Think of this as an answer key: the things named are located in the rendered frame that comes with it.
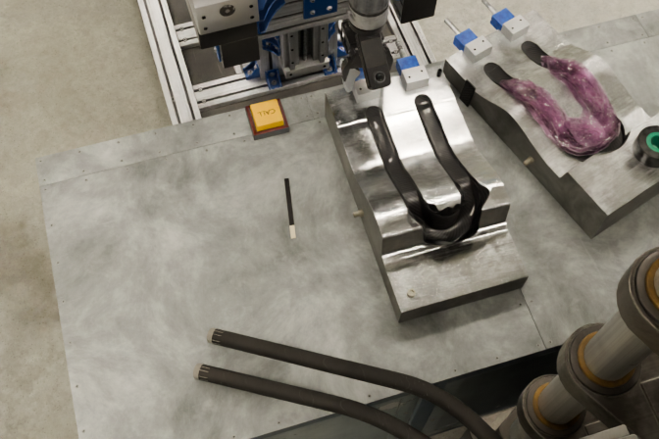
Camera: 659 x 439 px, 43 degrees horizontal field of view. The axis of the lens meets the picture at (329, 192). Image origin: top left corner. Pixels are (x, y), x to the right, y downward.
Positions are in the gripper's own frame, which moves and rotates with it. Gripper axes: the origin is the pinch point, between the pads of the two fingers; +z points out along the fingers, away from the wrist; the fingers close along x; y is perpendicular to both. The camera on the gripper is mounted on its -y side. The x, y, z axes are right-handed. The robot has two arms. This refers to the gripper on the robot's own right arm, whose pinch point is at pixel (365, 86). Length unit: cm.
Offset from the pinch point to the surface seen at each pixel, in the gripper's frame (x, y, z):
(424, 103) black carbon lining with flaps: -11.2, -6.2, 1.9
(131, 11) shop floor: 46, 115, 91
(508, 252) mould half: -15.9, -42.2, 4.4
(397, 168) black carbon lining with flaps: -0.8, -19.3, 2.3
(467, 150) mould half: -15.6, -19.7, 1.6
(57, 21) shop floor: 73, 117, 91
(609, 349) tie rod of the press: -3, -76, -48
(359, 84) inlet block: 1.3, 0.1, -1.3
